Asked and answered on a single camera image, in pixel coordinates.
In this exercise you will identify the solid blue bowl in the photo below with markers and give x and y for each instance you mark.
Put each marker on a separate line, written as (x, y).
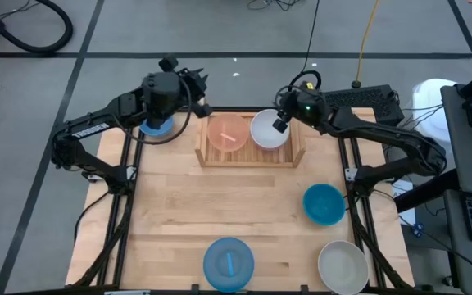
(158, 130)

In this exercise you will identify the small blue clip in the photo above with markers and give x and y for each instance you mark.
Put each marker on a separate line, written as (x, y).
(417, 229)

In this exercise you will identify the white bowl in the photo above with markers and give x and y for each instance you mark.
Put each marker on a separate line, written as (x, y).
(262, 133)

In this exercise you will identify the wooden slatted shelf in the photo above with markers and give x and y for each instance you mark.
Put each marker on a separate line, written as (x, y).
(252, 157)

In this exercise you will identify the white paper sheet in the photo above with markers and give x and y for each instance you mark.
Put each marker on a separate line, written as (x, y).
(404, 196)

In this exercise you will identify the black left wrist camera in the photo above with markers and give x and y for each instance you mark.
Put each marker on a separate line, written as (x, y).
(168, 63)

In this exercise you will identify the black aluminium table frame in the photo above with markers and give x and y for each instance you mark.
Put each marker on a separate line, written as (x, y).
(118, 246)

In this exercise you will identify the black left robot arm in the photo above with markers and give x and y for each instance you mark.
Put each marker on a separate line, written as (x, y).
(92, 129)

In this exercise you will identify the teal bowl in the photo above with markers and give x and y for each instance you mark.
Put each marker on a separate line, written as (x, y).
(324, 204)

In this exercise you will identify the beige bowl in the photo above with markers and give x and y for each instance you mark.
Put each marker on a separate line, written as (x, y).
(343, 267)

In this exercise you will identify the translucent light blue bowl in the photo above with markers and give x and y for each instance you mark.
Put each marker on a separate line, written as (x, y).
(228, 265)

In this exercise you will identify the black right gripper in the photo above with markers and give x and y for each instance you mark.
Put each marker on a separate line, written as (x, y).
(299, 106)

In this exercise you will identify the white bin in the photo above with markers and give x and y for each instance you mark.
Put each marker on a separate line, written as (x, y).
(432, 106)

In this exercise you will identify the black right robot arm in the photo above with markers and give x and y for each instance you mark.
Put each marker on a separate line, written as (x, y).
(383, 133)

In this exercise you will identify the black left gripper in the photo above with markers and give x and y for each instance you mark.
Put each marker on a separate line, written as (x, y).
(189, 92)

